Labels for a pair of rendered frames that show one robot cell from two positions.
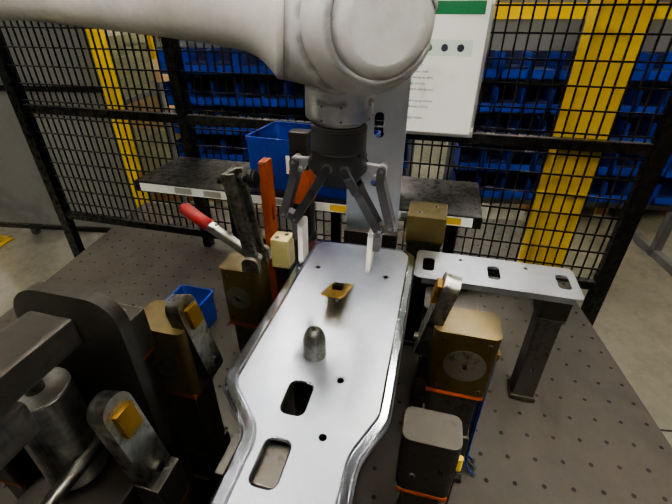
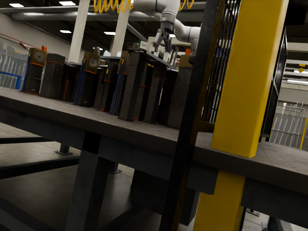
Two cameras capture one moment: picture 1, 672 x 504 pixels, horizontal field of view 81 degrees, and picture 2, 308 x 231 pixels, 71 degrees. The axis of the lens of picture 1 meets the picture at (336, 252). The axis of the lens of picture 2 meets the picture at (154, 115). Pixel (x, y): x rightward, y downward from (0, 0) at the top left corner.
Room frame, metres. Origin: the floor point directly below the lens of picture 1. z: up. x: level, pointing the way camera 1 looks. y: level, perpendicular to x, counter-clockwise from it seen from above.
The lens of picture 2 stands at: (0.99, -1.24, 0.76)
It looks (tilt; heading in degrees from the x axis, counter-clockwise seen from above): 1 degrees down; 109
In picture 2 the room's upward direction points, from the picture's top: 12 degrees clockwise
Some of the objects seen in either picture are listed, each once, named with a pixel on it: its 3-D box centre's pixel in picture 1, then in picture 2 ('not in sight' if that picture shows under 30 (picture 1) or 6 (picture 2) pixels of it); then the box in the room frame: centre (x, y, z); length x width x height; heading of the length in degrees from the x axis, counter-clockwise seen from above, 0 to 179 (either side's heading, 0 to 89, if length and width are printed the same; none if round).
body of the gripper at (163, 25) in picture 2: (338, 155); (165, 31); (0.53, 0.00, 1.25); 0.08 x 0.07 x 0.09; 76
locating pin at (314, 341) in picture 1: (314, 344); not in sight; (0.41, 0.03, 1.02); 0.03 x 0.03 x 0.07
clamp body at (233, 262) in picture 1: (248, 336); (167, 97); (0.57, 0.17, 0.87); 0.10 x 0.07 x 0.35; 76
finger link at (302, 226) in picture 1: (303, 239); (165, 57); (0.55, 0.05, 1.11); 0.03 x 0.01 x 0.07; 166
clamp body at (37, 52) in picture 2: not in sight; (32, 71); (-0.54, 0.07, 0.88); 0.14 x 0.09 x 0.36; 76
